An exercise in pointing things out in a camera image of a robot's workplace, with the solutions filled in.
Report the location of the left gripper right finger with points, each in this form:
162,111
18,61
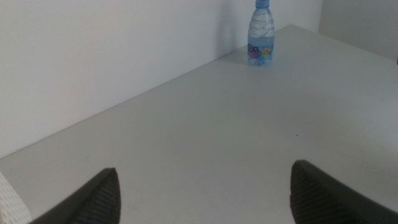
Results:
320,199

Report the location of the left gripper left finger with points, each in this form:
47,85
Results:
93,202

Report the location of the clear water bottle blue cap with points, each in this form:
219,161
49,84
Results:
260,37

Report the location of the white perforated plastic basket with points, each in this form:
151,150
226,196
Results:
12,205

